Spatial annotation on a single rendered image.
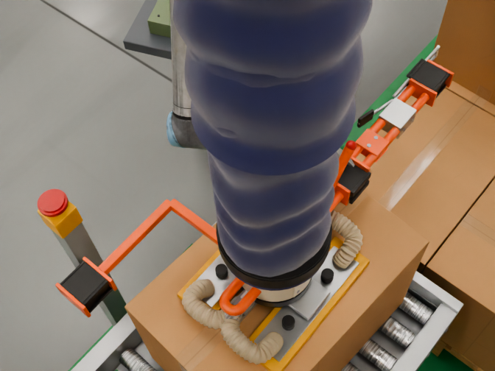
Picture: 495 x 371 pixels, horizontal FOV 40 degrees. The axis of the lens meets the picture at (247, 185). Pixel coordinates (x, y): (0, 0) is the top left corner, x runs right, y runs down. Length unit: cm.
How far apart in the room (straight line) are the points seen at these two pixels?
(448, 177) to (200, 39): 156
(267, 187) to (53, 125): 217
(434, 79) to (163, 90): 165
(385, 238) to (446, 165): 67
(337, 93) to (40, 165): 226
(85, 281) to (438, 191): 118
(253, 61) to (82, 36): 268
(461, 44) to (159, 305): 132
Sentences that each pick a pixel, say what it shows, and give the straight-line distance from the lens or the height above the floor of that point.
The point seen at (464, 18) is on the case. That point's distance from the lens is 226.
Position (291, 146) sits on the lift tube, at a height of 165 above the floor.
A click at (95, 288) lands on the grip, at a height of 110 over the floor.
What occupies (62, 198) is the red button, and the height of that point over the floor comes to 104.
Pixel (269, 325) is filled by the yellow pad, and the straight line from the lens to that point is 150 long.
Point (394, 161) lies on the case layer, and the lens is 222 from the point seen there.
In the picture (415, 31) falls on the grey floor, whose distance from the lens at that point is 334.
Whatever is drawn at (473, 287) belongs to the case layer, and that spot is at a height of 54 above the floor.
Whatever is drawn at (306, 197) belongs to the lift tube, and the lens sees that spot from 103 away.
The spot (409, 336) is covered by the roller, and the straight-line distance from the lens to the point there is 197.
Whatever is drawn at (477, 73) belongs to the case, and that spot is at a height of 64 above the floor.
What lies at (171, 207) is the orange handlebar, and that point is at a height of 108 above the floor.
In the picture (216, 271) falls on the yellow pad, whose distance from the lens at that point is 152.
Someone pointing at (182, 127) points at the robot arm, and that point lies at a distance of 172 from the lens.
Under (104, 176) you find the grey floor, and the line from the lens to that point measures 288.
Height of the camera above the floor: 239
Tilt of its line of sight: 60 degrees down
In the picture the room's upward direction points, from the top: 4 degrees counter-clockwise
